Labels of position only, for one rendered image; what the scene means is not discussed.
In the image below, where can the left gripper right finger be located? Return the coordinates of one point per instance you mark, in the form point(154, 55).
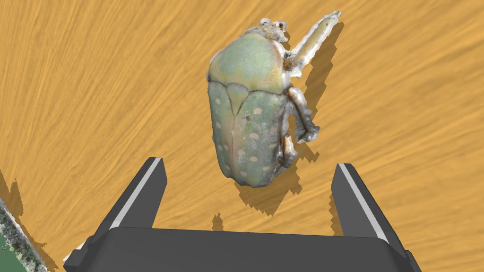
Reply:
point(357, 206)

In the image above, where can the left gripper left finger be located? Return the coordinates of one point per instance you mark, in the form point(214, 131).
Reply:
point(138, 200)

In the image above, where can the green object with mottled rim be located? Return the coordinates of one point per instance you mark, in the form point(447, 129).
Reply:
point(11, 247)

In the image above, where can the green spotted beetle figure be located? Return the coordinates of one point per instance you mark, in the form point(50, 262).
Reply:
point(249, 109)

